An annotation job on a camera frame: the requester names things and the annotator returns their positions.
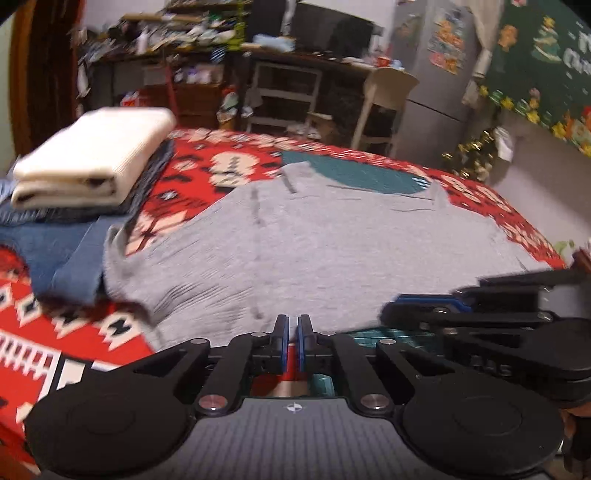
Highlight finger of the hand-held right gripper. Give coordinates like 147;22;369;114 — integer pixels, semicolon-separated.
396;269;591;312
380;302;560;333

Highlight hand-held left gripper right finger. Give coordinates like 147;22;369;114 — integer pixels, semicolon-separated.
298;315;461;416

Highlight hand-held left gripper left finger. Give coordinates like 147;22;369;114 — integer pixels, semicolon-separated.
130;315;290;416

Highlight grey knit sweater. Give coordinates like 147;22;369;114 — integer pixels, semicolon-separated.
102;164;555;349

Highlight small Christmas tree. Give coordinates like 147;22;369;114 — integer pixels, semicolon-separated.
441;127;502;183

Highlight white cloth under tapestry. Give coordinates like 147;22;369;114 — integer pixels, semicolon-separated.
494;127;515;162

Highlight green cutting mat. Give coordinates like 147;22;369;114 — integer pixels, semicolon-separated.
281;150;446;398

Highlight grey refrigerator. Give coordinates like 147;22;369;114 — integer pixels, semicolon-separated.
392;0;485;160

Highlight red patterned blanket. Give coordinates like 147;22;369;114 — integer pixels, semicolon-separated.
0;127;568;480

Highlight green Christmas tapestry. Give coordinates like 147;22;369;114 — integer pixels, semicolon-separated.
478;0;591;158

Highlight cream plastic chair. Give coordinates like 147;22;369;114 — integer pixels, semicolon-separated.
351;67;421;155

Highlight folded blue jeans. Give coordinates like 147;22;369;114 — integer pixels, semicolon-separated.
0;138;176;308

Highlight white drawer unit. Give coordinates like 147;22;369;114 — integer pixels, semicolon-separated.
247;60;324;134

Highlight colourful fridge magnets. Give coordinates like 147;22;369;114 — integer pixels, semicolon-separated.
427;7;467;75

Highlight brown wooden drawer chest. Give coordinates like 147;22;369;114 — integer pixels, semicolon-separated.
143;80;227;127

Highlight white curtain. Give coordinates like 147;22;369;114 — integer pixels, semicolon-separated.
462;0;506;107

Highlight folded cream sweater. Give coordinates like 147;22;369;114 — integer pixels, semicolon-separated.
10;107;177;208

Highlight red broom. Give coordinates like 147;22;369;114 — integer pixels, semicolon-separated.
161;53;182;116

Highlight red printed box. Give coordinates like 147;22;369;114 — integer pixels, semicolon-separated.
121;90;153;109

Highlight dark wooden desk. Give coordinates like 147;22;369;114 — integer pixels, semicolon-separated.
231;44;384;139

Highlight light blue cloth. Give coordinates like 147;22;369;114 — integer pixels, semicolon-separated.
253;33;296;52

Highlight black computer monitor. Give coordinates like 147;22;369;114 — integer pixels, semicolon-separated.
293;0;375;58

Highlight black computer tower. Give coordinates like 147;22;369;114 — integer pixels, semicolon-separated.
247;0;296;40

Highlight cluttered dark shelf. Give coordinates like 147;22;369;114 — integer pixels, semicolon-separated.
76;0;252;93

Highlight dark wooden door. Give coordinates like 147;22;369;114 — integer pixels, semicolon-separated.
9;0;88;153

